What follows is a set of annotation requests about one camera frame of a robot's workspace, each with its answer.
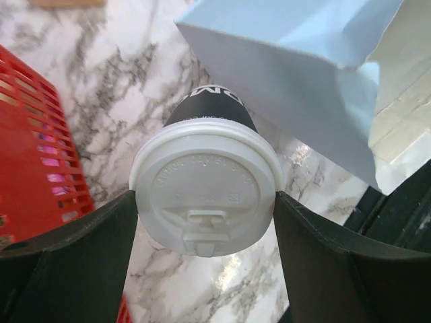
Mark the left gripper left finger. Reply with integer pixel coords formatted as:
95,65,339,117
1,190,137,322

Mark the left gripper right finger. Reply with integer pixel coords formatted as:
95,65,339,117
273,191,430,322

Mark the white coffee cup lid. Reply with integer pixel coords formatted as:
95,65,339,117
129,118,286,258

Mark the white paper bag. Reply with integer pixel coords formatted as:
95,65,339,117
176,0,430,194

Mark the dark paper coffee cup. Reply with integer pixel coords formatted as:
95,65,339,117
164,85,257,132

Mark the red plastic shopping basket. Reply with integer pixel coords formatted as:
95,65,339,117
0,44,134,323

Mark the small blue orange box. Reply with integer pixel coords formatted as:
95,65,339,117
29,0,106,8

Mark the black mounting rail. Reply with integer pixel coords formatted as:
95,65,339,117
344,161,431,253

